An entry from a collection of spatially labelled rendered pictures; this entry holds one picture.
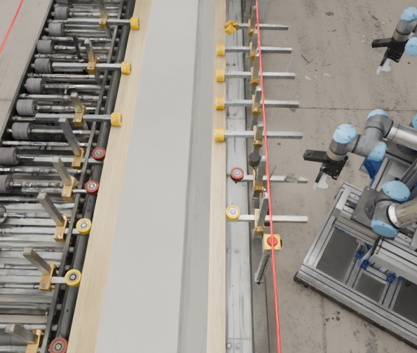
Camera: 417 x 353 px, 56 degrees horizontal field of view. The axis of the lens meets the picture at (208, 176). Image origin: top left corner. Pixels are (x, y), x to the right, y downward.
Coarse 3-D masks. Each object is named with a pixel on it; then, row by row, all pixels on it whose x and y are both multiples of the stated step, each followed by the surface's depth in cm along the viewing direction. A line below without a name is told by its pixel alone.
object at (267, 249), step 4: (264, 236) 173; (268, 236) 173; (276, 236) 173; (264, 240) 172; (264, 244) 171; (268, 244) 171; (276, 244) 171; (264, 248) 170; (268, 248) 170; (276, 248) 170; (280, 248) 170; (264, 252) 173; (268, 252) 173; (276, 252) 173
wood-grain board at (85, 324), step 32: (224, 0) 314; (224, 32) 294; (224, 64) 276; (128, 96) 259; (224, 96) 260; (128, 128) 245; (224, 128) 246; (224, 160) 233; (224, 192) 221; (96, 224) 211; (224, 224) 211; (96, 256) 201; (224, 256) 201; (96, 288) 193; (224, 288) 193; (96, 320) 185; (224, 320) 185; (224, 352) 178
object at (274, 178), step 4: (244, 176) 232; (248, 176) 232; (252, 176) 232; (264, 176) 232; (272, 176) 232; (276, 176) 232; (280, 176) 232; (284, 176) 232; (296, 176) 232; (300, 176) 232; (304, 176) 232; (244, 180) 232; (248, 180) 231; (252, 180) 231; (264, 180) 231; (272, 180) 231; (276, 180) 231; (280, 180) 231; (284, 180) 231; (300, 180) 231; (304, 180) 231
